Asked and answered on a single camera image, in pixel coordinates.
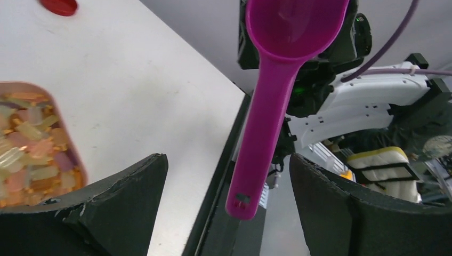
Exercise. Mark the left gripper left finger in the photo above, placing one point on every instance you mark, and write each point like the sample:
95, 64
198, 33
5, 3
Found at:
113, 216

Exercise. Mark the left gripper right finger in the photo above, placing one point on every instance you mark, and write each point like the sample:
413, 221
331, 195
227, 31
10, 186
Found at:
340, 217

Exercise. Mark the magenta plastic scoop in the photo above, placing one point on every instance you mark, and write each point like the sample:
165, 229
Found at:
286, 35

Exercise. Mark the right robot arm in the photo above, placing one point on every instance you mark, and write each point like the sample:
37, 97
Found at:
308, 68

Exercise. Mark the tray of popsicle candies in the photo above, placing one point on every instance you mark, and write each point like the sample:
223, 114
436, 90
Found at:
38, 158

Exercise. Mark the red jar lid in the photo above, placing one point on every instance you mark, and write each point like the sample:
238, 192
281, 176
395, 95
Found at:
65, 8

